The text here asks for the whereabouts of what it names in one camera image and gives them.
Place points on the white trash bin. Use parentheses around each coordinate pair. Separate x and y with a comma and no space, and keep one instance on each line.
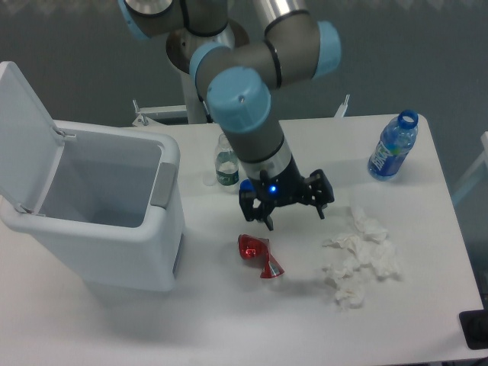
(103,200)

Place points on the blue plastic bottle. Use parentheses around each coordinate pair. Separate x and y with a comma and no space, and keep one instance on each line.
(396,141)

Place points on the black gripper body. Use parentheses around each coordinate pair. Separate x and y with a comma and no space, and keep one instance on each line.
(275,181)

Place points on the clear green-label bottle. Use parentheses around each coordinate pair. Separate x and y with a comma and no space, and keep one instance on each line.
(226,165)

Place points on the white bottle cap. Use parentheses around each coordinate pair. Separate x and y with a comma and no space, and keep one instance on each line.
(209,180)

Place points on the white frame at right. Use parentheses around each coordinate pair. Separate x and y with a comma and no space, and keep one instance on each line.
(474,174)

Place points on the crumpled white tissue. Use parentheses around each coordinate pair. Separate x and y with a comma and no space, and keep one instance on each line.
(364,254)

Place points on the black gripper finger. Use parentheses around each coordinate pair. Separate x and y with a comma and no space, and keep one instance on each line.
(254,209)
(316,190)

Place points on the black device at edge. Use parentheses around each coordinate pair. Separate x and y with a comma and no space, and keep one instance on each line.
(474,327)

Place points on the blue bottle cap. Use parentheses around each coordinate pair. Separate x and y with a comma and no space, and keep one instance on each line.
(246,185)

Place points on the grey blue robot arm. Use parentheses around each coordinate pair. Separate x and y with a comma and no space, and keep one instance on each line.
(235,82)

